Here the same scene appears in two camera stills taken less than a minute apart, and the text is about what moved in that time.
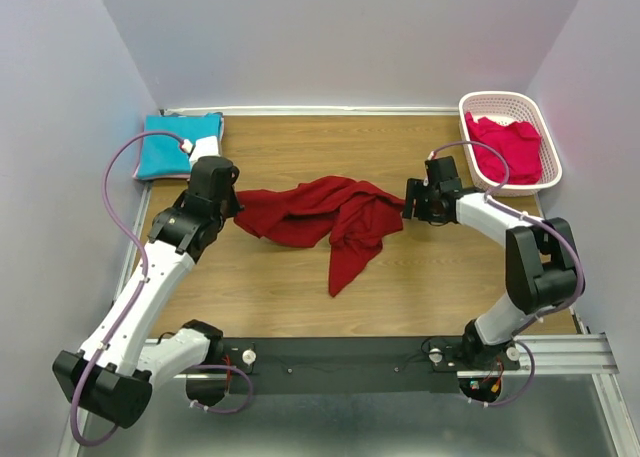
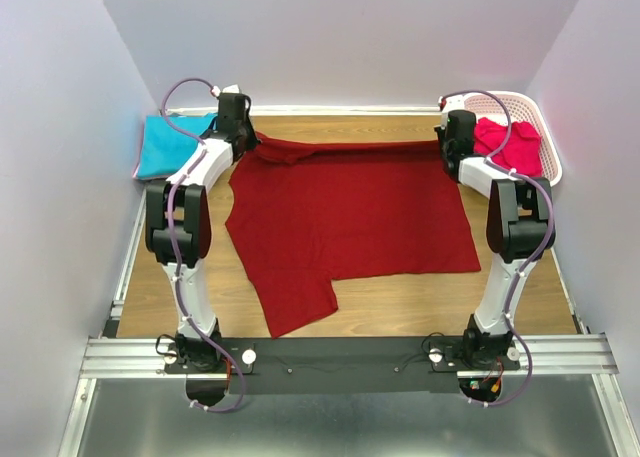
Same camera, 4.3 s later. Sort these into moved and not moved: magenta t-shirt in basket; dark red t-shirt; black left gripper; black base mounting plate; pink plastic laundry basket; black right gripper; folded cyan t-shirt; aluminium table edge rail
Moved: black left gripper; black right gripper; dark red t-shirt
Not moved: folded cyan t-shirt; aluminium table edge rail; pink plastic laundry basket; black base mounting plate; magenta t-shirt in basket
